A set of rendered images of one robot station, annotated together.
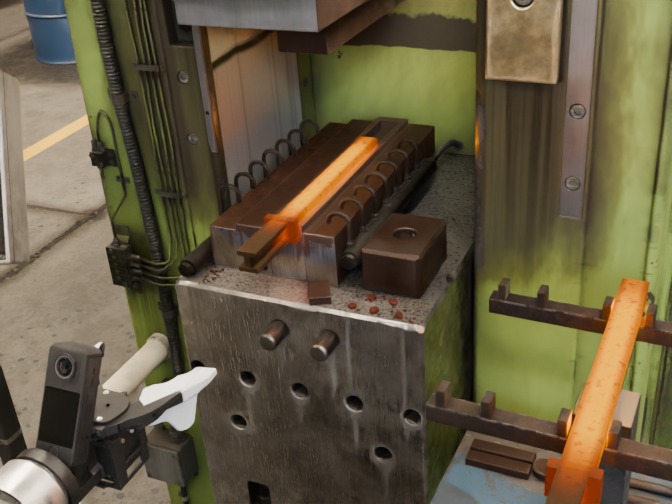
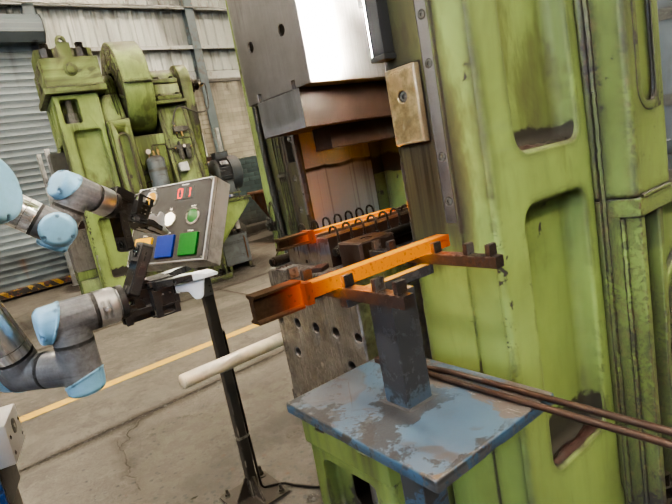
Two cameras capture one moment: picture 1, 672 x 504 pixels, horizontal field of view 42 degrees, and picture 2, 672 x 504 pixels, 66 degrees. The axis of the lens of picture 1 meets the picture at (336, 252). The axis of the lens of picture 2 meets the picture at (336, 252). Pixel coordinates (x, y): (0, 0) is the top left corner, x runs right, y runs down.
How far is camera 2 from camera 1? 0.70 m
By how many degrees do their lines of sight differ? 31
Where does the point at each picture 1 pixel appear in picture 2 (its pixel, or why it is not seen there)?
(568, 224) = (451, 227)
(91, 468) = (146, 304)
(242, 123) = (329, 204)
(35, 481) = (106, 292)
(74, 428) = (132, 276)
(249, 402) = (300, 338)
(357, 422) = (339, 345)
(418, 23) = not seen: hidden behind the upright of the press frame
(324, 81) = (392, 192)
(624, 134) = (467, 165)
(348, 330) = not seen: hidden behind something
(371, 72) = not seen: hidden behind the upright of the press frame
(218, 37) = (310, 157)
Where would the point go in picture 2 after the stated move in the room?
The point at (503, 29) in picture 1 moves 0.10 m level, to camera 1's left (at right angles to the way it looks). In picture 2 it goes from (398, 116) to (358, 125)
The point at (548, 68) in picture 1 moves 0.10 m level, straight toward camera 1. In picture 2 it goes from (419, 132) to (395, 136)
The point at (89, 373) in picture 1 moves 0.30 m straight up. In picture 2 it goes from (143, 253) to (105, 106)
